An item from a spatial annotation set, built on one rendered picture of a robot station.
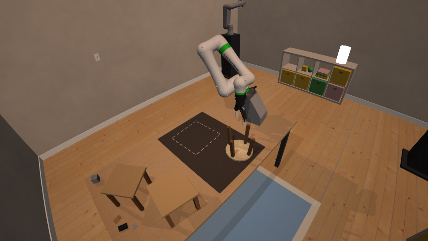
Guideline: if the dark brown rectangular mat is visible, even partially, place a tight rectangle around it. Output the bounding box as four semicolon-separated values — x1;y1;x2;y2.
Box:
158;112;265;193

